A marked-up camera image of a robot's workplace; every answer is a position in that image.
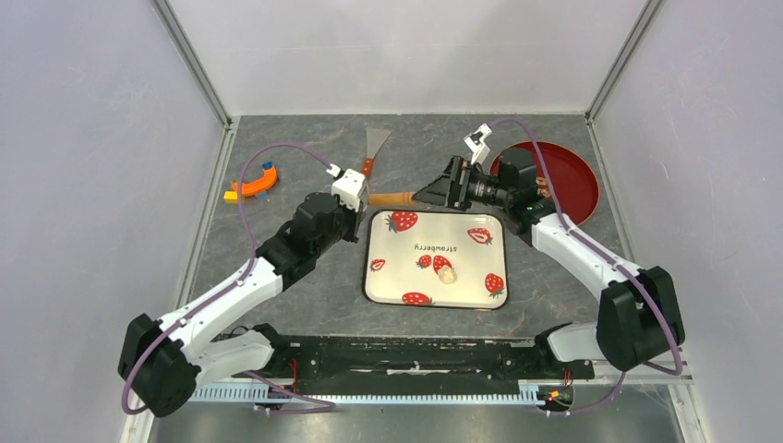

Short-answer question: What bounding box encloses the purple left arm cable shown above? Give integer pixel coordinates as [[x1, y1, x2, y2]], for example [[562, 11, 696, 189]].
[[120, 142, 339, 416]]

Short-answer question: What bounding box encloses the wooden dough roller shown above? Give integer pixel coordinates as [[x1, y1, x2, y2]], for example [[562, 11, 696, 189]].
[[367, 191, 416, 207]]

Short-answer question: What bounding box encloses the white strawberry print tray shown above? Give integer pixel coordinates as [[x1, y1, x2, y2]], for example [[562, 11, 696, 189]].
[[363, 210, 509, 310]]

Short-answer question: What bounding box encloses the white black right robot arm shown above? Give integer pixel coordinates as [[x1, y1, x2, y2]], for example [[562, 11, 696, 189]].
[[412, 149, 685, 377]]

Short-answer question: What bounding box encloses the light blue slotted cable duct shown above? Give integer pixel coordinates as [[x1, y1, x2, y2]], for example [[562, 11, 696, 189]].
[[189, 382, 545, 407]]

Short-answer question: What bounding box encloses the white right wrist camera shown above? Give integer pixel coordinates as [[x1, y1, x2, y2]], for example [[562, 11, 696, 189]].
[[464, 124, 492, 164]]

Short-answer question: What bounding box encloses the beige dough piece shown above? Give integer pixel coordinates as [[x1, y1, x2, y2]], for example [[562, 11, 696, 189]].
[[437, 267, 457, 285]]

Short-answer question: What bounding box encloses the yellow toy block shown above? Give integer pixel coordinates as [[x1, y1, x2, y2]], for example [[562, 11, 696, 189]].
[[223, 191, 239, 204]]

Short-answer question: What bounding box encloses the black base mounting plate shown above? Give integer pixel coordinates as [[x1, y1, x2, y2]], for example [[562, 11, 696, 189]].
[[258, 335, 595, 395]]

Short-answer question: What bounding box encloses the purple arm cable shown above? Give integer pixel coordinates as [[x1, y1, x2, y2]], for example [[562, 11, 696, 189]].
[[488, 117, 684, 418], [120, 142, 339, 416]]

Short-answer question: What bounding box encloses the orange curved toy block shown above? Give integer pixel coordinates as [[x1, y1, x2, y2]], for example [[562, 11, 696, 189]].
[[231, 165, 278, 198]]

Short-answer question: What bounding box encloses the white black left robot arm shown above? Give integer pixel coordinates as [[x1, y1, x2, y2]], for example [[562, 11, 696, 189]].
[[118, 192, 367, 417]]

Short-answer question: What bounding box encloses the dark red round plate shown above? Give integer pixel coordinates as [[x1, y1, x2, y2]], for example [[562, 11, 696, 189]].
[[488, 140, 601, 226]]

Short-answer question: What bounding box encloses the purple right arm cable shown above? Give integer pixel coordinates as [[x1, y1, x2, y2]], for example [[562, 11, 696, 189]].
[[488, 117, 684, 418]]

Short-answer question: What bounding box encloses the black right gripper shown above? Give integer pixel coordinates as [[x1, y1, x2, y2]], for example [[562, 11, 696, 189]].
[[413, 157, 512, 213]]

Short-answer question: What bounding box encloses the metal scraper with wooden handle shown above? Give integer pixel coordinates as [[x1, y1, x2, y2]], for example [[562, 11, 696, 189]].
[[362, 127, 392, 177]]

